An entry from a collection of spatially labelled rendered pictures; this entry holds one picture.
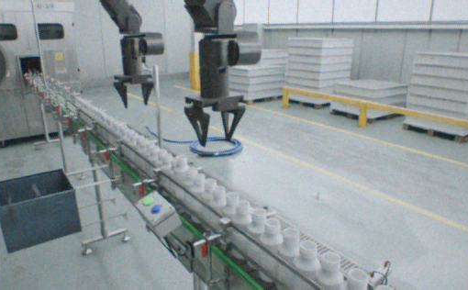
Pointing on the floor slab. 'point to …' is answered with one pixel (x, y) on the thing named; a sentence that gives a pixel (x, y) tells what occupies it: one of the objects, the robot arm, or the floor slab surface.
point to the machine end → (0, 98)
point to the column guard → (194, 71)
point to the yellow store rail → (398, 113)
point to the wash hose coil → (213, 151)
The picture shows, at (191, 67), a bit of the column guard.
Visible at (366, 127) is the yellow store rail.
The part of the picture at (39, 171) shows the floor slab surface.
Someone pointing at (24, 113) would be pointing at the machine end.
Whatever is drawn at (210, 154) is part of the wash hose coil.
